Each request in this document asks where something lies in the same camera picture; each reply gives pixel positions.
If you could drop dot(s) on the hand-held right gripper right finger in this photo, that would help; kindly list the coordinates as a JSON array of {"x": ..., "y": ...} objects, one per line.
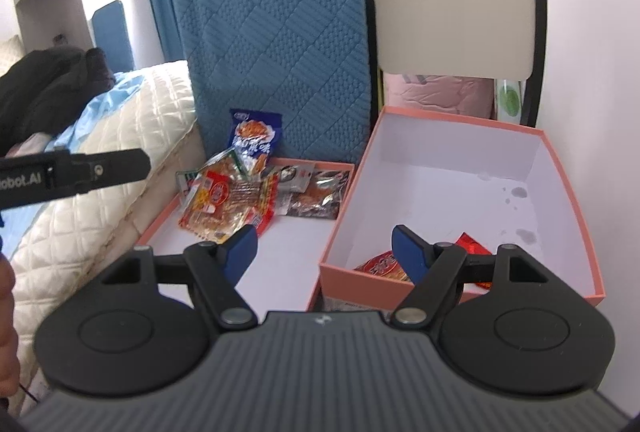
[{"x": 407, "y": 252}]

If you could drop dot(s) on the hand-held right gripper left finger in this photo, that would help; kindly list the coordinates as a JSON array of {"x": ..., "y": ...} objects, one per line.
[{"x": 243, "y": 250}]

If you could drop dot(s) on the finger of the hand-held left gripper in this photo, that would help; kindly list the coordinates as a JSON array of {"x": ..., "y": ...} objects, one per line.
[{"x": 115, "y": 169}]

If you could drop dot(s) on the pink cardboard box lid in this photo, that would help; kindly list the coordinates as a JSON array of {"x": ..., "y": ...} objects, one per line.
[{"x": 285, "y": 257}]

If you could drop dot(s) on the pink cardboard box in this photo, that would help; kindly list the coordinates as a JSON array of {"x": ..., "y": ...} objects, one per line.
[{"x": 450, "y": 171}]

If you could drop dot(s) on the person's left hand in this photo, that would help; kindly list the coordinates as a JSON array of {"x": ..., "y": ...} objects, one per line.
[{"x": 6, "y": 322}]

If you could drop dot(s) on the red orange snack packet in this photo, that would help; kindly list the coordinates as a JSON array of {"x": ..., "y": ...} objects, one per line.
[{"x": 381, "y": 266}]

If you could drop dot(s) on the cream quilted bedspread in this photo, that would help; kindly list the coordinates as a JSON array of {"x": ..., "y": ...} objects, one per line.
[{"x": 130, "y": 141}]

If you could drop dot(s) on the red label clear snack packet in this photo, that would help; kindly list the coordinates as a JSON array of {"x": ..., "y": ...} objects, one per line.
[{"x": 210, "y": 199}]

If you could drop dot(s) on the light blue sheet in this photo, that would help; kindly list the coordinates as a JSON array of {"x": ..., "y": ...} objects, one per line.
[{"x": 95, "y": 109}]

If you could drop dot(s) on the shiny red snack packet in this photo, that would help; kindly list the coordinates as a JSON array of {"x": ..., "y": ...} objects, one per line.
[{"x": 472, "y": 244}]

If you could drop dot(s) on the green white snack packet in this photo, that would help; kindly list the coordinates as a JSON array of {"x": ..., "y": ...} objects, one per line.
[{"x": 186, "y": 184}]

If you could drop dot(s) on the silver brown snack packet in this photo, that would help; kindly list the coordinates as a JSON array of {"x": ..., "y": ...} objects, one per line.
[{"x": 315, "y": 197}]

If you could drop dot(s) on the silver dark snack packet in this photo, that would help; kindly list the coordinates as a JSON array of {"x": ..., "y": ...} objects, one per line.
[{"x": 295, "y": 177}]

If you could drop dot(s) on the black jacket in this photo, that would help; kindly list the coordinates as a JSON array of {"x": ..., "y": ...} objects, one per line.
[{"x": 45, "y": 86}]

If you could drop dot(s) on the blue snack packet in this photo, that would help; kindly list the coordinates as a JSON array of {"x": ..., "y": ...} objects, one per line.
[{"x": 252, "y": 136}]

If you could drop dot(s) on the blue padded panel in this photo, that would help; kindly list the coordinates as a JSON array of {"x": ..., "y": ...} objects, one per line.
[{"x": 114, "y": 34}]

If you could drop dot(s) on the green white printed bag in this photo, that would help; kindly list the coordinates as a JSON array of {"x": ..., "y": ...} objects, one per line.
[{"x": 509, "y": 101}]

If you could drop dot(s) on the blue quilted pad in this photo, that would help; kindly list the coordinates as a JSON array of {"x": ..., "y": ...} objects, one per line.
[{"x": 275, "y": 26}]

